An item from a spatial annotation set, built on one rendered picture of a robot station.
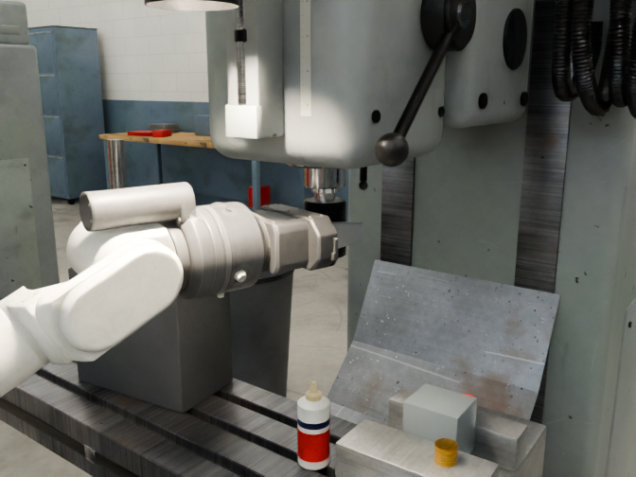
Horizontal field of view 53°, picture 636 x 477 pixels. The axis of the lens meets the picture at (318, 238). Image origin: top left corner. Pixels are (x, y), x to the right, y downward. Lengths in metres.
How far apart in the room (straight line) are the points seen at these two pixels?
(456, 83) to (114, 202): 0.38
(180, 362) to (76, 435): 0.19
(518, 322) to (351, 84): 0.55
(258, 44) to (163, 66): 6.87
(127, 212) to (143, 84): 7.17
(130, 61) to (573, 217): 7.18
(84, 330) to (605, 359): 0.74
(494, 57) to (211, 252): 0.39
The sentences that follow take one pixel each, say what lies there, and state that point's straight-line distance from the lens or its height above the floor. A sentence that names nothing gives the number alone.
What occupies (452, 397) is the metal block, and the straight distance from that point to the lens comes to 0.70.
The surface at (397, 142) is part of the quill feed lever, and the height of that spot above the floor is 1.34.
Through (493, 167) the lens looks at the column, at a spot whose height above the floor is 1.26.
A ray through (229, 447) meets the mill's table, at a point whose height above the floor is 0.93.
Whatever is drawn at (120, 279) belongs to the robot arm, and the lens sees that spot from 0.54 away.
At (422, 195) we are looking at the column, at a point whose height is 1.21.
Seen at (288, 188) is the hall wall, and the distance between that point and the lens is 6.26.
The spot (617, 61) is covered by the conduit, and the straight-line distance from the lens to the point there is 0.77.
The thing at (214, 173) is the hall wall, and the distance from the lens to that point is 6.94.
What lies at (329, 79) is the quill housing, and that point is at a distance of 0.58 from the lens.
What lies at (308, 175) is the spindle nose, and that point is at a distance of 0.68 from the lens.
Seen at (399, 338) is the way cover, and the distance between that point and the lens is 1.08.
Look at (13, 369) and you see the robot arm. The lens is 0.57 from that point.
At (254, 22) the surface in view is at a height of 1.44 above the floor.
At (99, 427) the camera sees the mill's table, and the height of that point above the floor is 0.93.
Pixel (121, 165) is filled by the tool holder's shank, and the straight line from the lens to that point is 1.00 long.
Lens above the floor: 1.39
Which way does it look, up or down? 14 degrees down
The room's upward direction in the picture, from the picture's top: straight up
